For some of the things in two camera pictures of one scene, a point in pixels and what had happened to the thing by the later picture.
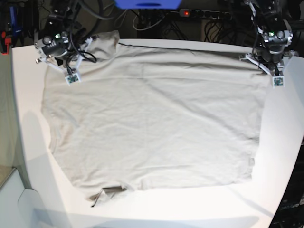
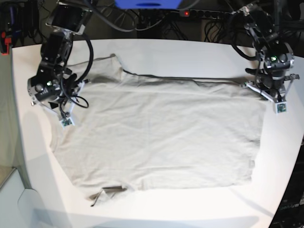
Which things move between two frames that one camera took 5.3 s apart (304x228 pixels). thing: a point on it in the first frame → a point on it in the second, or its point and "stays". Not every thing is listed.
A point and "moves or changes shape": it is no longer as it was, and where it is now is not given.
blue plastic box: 148,4 stays
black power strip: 195,13 stays
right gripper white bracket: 277,78 → 280,105
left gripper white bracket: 72,77 → 65,119
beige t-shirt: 141,117 moves or changes shape
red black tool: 5,41 stays
